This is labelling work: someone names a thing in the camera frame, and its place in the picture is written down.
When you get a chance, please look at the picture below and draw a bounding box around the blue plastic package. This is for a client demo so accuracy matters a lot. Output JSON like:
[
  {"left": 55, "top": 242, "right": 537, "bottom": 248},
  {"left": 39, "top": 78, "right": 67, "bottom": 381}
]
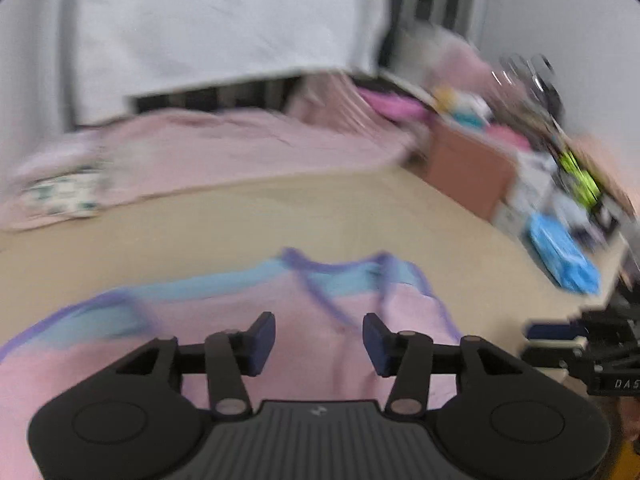
[{"left": 527, "top": 214, "right": 601, "bottom": 295}]

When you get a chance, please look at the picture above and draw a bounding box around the beige bed sheet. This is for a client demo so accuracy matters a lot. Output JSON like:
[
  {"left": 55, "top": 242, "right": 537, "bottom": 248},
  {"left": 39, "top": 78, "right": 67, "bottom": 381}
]
[{"left": 0, "top": 167, "right": 612, "bottom": 356}]

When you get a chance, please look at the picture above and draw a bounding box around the white green patterned cloth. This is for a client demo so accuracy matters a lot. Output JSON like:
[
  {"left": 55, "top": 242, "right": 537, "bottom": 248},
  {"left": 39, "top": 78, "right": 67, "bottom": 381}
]
[{"left": 20, "top": 169, "right": 105, "bottom": 219}]

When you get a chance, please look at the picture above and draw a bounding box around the magenta cloth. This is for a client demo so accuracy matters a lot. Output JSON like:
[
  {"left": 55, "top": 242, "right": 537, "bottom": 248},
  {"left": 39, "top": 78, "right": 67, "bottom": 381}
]
[{"left": 357, "top": 87, "right": 435, "bottom": 122}]

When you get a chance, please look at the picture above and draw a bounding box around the pink blanket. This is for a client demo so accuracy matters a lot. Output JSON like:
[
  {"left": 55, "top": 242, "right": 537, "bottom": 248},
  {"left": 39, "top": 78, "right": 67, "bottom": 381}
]
[{"left": 1, "top": 74, "right": 418, "bottom": 231}]

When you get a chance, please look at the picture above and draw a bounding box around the pink garment with purple trim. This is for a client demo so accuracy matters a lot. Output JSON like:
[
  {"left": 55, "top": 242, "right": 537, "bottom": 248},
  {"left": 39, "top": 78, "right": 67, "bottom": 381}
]
[{"left": 1, "top": 249, "right": 461, "bottom": 479}]

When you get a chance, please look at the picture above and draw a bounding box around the white hanging sheet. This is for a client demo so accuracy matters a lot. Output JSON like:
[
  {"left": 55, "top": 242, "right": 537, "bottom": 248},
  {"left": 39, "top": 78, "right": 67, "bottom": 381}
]
[{"left": 70, "top": 0, "right": 390, "bottom": 126}]

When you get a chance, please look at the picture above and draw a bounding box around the neon yellow item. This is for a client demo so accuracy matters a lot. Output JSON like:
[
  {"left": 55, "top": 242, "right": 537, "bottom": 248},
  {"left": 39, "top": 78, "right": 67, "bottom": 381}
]
[{"left": 559, "top": 151, "right": 602, "bottom": 210}]

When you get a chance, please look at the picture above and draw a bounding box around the brown cardboard box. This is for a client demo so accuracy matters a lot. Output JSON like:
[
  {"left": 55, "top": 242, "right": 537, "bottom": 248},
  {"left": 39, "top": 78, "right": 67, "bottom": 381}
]
[{"left": 422, "top": 120, "right": 516, "bottom": 221}]

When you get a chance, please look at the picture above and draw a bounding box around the black bed frame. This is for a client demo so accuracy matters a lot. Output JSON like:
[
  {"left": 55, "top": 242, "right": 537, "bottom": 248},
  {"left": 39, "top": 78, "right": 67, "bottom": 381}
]
[{"left": 130, "top": 76, "right": 302, "bottom": 115}]

